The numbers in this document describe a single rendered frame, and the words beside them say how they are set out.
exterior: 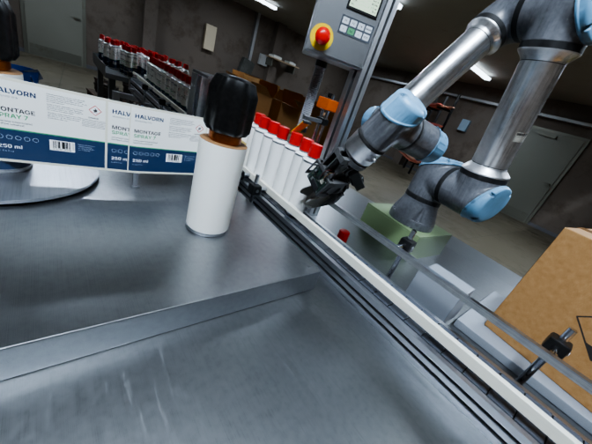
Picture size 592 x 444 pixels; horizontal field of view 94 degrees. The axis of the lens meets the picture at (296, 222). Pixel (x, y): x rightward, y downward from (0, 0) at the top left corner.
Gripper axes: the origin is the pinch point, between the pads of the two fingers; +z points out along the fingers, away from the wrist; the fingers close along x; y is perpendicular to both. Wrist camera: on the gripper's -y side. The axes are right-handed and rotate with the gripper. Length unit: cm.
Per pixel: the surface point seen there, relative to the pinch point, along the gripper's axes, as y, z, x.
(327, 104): -5.5, -15.6, -22.4
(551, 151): -844, -21, -121
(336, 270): 6.0, -4.2, 20.3
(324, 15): -0.5, -29.3, -37.0
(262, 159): 2.9, 8.5, -21.7
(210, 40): -317, 375, -799
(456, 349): 5.0, -20.4, 41.0
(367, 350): 12.2, -8.9, 36.6
